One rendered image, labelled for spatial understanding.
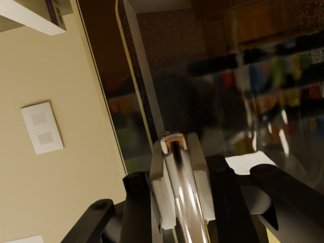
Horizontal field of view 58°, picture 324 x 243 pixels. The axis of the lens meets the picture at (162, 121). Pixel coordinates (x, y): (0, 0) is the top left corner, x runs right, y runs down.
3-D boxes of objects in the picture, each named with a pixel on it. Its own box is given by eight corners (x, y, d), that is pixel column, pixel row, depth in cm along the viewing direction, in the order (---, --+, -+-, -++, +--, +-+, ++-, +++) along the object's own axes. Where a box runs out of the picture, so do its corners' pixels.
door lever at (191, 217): (154, 121, 22) (187, 113, 22) (182, 231, 24) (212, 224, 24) (149, 141, 17) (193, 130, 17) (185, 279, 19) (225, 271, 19)
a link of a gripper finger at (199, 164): (192, 168, 14) (207, 165, 14) (185, 133, 21) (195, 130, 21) (205, 222, 15) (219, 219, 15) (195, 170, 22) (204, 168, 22)
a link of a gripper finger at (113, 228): (159, 238, 13) (96, 251, 14) (160, 190, 18) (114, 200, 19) (151, 209, 13) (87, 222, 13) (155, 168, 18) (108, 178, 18)
